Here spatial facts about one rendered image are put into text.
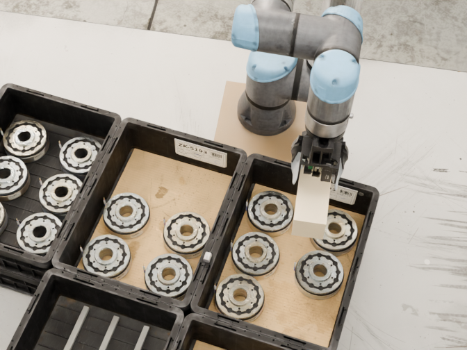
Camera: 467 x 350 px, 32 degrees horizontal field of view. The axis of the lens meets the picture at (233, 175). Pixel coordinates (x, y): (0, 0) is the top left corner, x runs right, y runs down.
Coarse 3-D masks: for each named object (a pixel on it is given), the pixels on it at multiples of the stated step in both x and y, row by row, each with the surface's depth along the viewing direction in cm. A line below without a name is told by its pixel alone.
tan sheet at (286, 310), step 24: (360, 216) 185; (288, 240) 182; (288, 264) 178; (216, 288) 175; (264, 288) 175; (288, 288) 175; (264, 312) 172; (288, 312) 172; (312, 312) 173; (336, 312) 173; (312, 336) 170
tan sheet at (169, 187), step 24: (144, 168) 191; (168, 168) 191; (192, 168) 191; (120, 192) 187; (144, 192) 188; (168, 192) 188; (192, 192) 188; (216, 192) 188; (168, 216) 184; (216, 216) 185; (144, 240) 181; (144, 264) 178; (192, 264) 178; (144, 288) 175
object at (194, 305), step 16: (272, 160) 181; (240, 176) 178; (240, 192) 176; (224, 224) 172; (368, 224) 173; (208, 272) 166; (352, 272) 167; (352, 288) 165; (192, 304) 162; (224, 320) 161; (240, 320) 161; (272, 336) 159; (288, 336) 159; (336, 336) 159
